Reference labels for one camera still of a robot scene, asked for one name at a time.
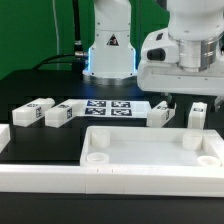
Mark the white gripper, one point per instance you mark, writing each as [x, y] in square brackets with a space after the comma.
[179, 66]

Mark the white marker sheet with tags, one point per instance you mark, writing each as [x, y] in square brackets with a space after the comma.
[115, 108]

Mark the black cable post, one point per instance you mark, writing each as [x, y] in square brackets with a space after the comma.
[78, 65]

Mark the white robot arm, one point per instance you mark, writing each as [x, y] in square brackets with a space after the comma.
[112, 58]

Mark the white front fence bar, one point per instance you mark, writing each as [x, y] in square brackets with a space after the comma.
[166, 181]

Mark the white left fence bar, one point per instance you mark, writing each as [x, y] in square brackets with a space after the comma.
[4, 136]

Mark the white desk top tray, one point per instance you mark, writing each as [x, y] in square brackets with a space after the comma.
[143, 146]

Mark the white fence bar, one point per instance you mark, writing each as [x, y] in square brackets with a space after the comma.
[166, 181]
[4, 136]

